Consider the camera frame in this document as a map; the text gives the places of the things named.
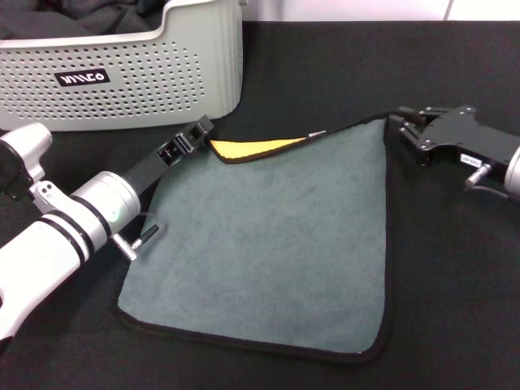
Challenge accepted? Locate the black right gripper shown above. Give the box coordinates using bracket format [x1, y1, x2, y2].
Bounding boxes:
[388, 106, 520, 168]

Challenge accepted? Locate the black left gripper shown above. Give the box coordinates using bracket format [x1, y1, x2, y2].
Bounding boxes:
[121, 115, 215, 197]

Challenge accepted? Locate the grey and yellow towel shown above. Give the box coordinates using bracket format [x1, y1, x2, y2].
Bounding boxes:
[116, 115, 393, 365]

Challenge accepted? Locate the grey perforated plastic storage box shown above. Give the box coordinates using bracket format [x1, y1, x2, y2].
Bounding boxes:
[0, 0, 245, 133]

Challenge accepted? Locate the black tablecloth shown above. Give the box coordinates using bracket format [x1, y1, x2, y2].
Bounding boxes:
[0, 19, 520, 390]

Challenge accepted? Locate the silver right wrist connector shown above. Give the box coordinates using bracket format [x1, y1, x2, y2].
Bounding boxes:
[464, 163, 493, 191]

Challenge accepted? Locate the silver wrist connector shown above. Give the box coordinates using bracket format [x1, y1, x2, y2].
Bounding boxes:
[110, 232, 140, 262]
[464, 163, 493, 191]

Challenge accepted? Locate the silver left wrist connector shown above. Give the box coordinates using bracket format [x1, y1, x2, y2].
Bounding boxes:
[110, 232, 140, 262]

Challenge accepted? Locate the dark cloths pile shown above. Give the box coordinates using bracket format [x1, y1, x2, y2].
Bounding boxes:
[0, 0, 171, 41]

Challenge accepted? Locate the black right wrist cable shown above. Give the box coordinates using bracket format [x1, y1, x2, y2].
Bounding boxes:
[470, 183, 520, 205]

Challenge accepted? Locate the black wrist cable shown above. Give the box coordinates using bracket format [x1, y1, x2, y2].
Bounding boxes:
[137, 210, 170, 245]
[470, 183, 520, 205]

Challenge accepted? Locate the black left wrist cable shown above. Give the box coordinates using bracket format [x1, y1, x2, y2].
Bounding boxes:
[137, 210, 170, 245]

